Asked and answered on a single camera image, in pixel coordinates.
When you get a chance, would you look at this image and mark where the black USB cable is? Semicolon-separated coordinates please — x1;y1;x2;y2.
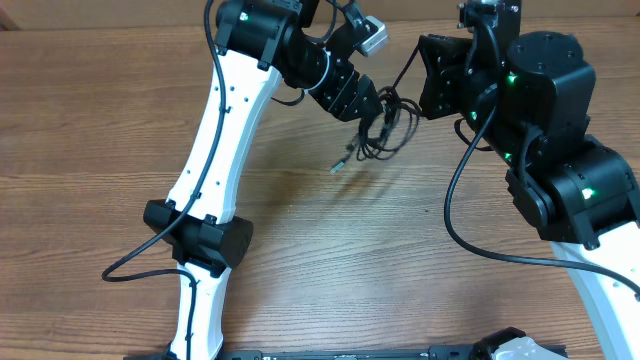
329;44;426;174

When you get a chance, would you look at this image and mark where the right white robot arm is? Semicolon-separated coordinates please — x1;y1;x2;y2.
417;28;639;359

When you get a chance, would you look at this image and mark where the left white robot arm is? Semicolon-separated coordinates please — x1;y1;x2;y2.
143;1;388;359

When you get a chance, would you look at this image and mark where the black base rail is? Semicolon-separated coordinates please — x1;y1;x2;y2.
124;327;569;360

